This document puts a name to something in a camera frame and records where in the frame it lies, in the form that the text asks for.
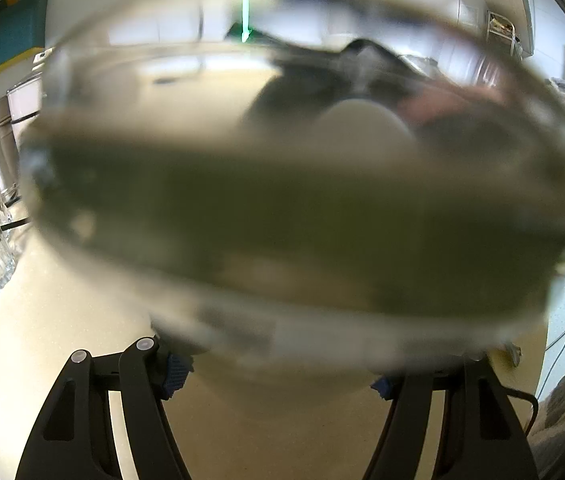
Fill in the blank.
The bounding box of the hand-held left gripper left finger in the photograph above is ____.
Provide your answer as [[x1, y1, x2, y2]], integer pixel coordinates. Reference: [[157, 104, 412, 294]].
[[15, 337, 194, 480]]

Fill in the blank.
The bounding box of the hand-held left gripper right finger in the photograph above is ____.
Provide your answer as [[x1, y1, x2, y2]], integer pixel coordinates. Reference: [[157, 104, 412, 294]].
[[362, 352, 538, 480]]

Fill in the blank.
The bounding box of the white electric cooking pot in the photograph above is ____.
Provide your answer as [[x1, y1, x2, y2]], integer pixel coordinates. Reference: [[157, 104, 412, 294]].
[[6, 72, 46, 123]]

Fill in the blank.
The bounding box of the thin black cable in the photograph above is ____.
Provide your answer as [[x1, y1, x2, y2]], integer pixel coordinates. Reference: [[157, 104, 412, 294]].
[[506, 385, 540, 433]]

